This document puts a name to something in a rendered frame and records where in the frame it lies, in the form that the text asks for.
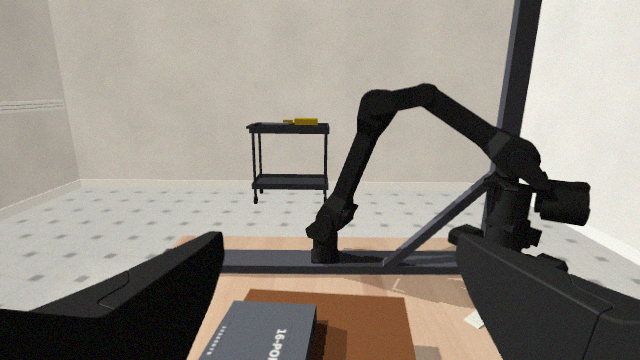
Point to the grey network switch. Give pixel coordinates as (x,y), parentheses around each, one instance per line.
(253,330)

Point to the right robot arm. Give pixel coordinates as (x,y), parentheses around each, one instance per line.
(518,158)

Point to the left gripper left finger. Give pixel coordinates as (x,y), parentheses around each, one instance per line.
(153,311)

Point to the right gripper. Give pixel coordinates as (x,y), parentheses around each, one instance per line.
(508,233)

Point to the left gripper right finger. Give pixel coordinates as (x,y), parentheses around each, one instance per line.
(534,311)

